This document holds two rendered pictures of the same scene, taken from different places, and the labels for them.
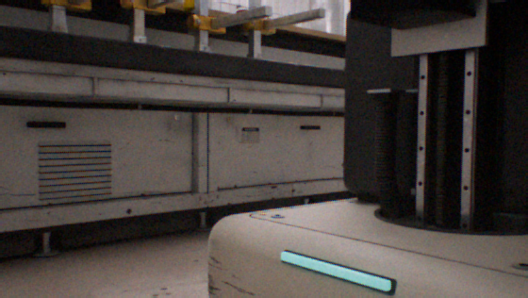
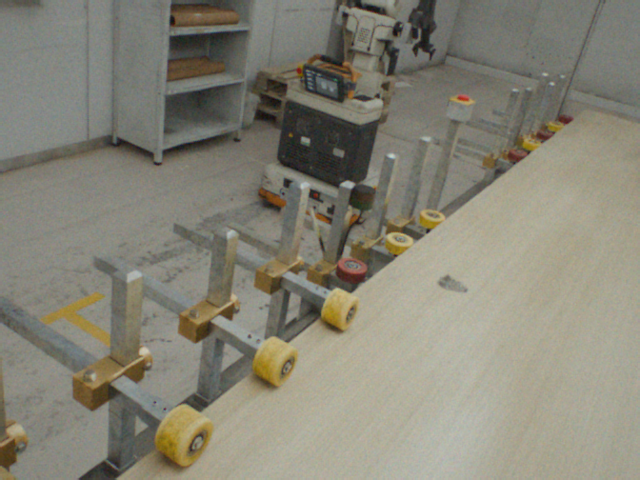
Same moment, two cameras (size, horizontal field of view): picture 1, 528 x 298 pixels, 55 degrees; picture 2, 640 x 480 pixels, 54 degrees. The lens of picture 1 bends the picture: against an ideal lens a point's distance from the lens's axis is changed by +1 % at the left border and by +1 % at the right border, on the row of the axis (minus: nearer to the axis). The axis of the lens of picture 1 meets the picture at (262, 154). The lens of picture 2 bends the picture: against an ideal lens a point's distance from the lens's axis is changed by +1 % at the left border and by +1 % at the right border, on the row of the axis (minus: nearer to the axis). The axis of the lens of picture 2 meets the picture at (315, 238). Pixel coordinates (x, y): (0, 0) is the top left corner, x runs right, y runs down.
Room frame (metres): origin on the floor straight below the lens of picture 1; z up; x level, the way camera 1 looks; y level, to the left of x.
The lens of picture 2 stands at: (4.37, -1.67, 1.71)
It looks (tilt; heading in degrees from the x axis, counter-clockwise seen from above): 27 degrees down; 159
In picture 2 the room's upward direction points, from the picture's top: 11 degrees clockwise
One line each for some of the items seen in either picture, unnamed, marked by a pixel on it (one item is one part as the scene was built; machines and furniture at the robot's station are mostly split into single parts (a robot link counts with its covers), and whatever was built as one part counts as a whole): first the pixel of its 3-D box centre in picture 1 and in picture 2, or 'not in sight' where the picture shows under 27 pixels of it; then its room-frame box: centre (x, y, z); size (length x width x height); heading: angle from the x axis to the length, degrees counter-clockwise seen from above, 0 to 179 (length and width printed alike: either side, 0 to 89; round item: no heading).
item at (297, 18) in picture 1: (279, 23); (472, 153); (1.93, -0.06, 0.83); 0.43 x 0.03 x 0.04; 42
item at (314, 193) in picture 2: not in sight; (304, 190); (1.10, -0.57, 0.23); 0.41 x 0.02 x 0.08; 41
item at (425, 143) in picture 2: not in sight; (409, 203); (2.64, -0.71, 0.90); 0.04 x 0.04 x 0.48; 42
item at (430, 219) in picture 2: not in sight; (429, 229); (2.75, -0.67, 0.85); 0.08 x 0.08 x 0.11
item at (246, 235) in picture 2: not in sight; (289, 256); (2.91, -1.19, 0.84); 0.43 x 0.03 x 0.04; 42
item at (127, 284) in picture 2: not in sight; (123, 383); (3.48, -1.64, 0.91); 0.04 x 0.04 x 0.48; 42
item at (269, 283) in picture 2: not in sight; (280, 271); (3.16, -1.29, 0.95); 0.14 x 0.06 x 0.05; 132
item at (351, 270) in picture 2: not in sight; (349, 281); (3.06, -1.06, 0.85); 0.08 x 0.08 x 0.11
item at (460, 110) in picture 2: not in sight; (459, 110); (2.47, -0.52, 1.18); 0.07 x 0.07 x 0.08; 42
